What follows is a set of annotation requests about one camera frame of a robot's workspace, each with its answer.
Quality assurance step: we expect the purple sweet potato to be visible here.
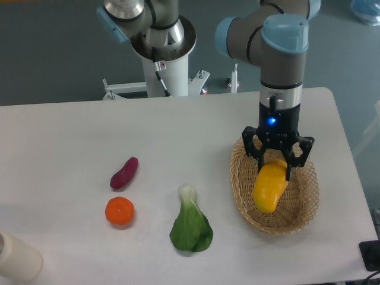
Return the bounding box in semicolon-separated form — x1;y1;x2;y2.
110;157;138;190

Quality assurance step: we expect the yellow mango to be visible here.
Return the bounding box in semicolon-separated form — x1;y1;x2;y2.
252;159;289;214

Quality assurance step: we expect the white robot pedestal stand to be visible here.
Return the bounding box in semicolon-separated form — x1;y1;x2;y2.
103;16;210;100

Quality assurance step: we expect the cream cylinder bottle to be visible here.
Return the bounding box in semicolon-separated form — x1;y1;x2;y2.
1;230;43;282

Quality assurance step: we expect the green bok choy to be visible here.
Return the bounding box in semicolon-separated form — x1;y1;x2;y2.
169;183;213;252

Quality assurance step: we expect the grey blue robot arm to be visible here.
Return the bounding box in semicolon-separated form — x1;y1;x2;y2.
97;1;321;174

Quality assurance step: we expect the black device at edge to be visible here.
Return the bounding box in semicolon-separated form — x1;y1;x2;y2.
359;240;379;271

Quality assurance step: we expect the woven wicker basket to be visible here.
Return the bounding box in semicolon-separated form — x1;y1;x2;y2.
230;138;319;235

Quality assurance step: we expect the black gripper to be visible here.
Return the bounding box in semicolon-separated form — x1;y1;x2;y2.
242;103;315;181

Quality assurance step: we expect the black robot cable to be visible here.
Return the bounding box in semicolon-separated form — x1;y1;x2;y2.
151;46;172;97

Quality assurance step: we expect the orange tangerine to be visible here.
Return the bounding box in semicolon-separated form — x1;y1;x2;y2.
104;197;134;226

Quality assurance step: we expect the blue bag in corner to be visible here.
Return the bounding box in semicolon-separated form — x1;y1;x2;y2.
350;0;379;26

